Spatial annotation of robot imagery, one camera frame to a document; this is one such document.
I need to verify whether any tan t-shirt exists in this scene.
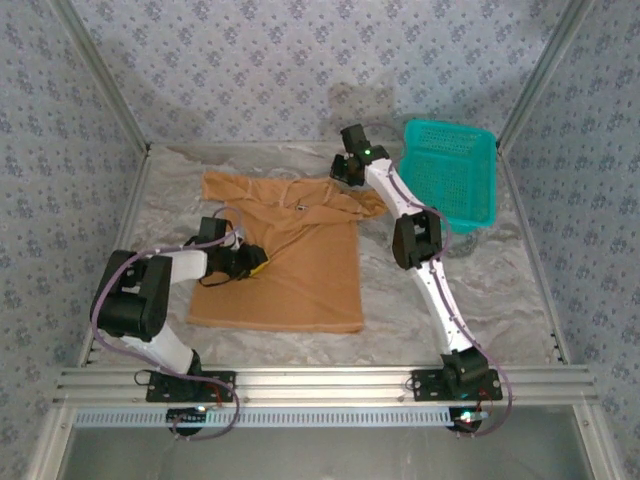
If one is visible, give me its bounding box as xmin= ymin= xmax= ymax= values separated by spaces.
xmin=186 ymin=169 xmax=387 ymax=335

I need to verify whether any teal plastic mesh basket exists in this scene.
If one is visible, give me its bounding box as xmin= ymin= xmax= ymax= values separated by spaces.
xmin=398 ymin=118 xmax=499 ymax=236

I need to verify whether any black controller board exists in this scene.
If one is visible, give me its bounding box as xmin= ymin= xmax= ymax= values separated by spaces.
xmin=166 ymin=405 xmax=210 ymax=432
xmin=448 ymin=405 xmax=490 ymax=435

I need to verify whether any aluminium table back rail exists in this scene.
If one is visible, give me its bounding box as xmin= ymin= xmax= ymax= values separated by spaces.
xmin=149 ymin=141 xmax=346 ymax=150

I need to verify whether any aluminium table side rail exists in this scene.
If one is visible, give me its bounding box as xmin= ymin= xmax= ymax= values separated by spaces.
xmin=498 ymin=147 xmax=572 ymax=365
xmin=79 ymin=147 xmax=154 ymax=369

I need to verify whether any aluminium mounting rail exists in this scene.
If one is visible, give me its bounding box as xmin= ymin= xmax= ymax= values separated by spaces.
xmin=53 ymin=365 xmax=599 ymax=405

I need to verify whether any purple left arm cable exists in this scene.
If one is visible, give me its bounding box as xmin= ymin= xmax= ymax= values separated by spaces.
xmin=91 ymin=206 xmax=246 ymax=442

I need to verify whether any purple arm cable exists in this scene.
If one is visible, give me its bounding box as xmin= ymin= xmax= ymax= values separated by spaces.
xmin=367 ymin=121 xmax=515 ymax=440
xmin=91 ymin=206 xmax=246 ymax=442

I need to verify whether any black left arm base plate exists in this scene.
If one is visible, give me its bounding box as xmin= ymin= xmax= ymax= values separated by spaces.
xmin=145 ymin=370 xmax=237 ymax=404

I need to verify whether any grey slotted cable duct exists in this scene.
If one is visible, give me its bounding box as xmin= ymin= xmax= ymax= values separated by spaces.
xmin=73 ymin=405 xmax=466 ymax=430

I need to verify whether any aluminium corner post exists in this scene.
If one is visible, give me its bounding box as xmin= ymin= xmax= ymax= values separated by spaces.
xmin=47 ymin=0 xmax=153 ymax=154
xmin=496 ymin=0 xmax=599 ymax=151

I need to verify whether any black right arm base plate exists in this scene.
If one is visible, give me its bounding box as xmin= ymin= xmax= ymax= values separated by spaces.
xmin=410 ymin=368 xmax=504 ymax=403

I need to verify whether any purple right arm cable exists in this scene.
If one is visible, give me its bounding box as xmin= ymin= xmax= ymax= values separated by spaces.
xmin=367 ymin=121 xmax=515 ymax=440

